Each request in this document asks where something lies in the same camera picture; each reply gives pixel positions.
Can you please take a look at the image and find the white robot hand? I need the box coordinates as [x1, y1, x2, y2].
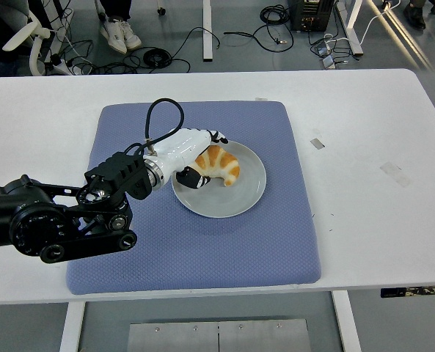
[142, 127, 230, 191]

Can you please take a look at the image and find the croissant bread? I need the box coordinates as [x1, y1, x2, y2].
[189, 144, 241, 187]

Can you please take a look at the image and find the grey round plate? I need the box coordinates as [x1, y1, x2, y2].
[171, 139, 268, 219]

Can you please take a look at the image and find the blue quilted mat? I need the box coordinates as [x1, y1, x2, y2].
[65, 100, 323, 296]

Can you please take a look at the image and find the white desk leg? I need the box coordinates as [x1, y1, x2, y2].
[202, 0, 214, 63]
[335, 0, 365, 57]

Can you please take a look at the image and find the person's foot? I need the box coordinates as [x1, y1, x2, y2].
[120, 21, 143, 51]
[402, 1, 428, 30]
[99, 18, 128, 56]

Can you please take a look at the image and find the white power strip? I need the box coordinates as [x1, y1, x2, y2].
[43, 60, 83, 76]

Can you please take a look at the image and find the person's leg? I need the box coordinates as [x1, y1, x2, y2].
[95, 0, 134, 22]

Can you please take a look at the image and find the black equipment box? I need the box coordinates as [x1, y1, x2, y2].
[288, 0, 336, 33]

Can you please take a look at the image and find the grey metal plate with screws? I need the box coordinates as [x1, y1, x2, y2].
[128, 318, 312, 352]

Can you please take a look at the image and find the white table leg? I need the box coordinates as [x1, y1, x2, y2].
[331, 290, 362, 352]
[59, 301, 87, 352]

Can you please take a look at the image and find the large clear tape piece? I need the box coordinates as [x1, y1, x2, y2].
[379, 161, 413, 188]

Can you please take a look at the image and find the black table control panel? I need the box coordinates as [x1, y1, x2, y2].
[381, 285, 435, 298]

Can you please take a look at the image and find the black coiled cable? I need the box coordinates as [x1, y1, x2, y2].
[142, 47, 173, 70]
[223, 4, 295, 52]

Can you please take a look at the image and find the black long cable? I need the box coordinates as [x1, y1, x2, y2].
[169, 26, 221, 52]

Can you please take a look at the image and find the white cable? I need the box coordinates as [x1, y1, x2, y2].
[323, 6, 398, 45]

